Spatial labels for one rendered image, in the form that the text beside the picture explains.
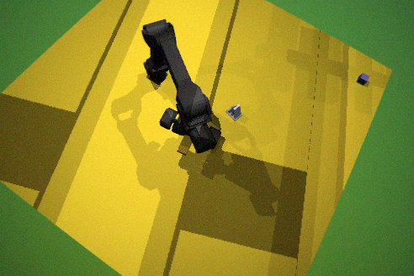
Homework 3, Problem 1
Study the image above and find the small purple cube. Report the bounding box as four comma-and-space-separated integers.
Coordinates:
357, 73, 369, 85

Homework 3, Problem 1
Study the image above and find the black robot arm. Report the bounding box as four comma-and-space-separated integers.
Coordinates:
141, 19, 216, 153

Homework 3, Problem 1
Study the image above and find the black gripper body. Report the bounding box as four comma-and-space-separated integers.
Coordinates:
159, 108, 221, 144

